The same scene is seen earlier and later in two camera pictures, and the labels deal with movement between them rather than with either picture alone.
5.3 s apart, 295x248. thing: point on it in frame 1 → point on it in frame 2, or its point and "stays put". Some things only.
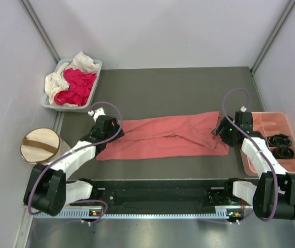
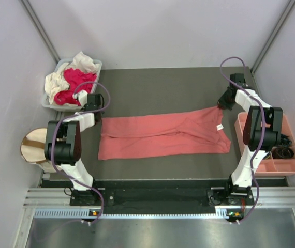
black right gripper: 226,124 → 221,103
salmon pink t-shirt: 186,135 stays put
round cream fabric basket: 41,145 stays put
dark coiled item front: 283,152 stays put
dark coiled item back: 280,139 stays put
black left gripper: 116,124 → 83,108
